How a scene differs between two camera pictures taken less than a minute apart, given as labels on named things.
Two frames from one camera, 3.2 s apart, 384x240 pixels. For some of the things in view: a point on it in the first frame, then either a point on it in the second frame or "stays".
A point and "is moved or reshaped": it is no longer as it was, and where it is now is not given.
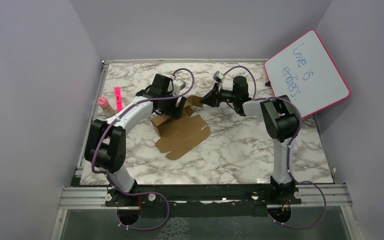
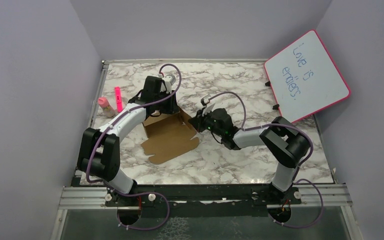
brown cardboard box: x=180 y=136 is moved or reshaped
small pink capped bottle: x=108 y=110 stays
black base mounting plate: x=202 y=200 stays
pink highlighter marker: x=118 y=99 stays
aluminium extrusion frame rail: x=336 y=195 stays
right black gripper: x=212 y=99 to x=196 y=122
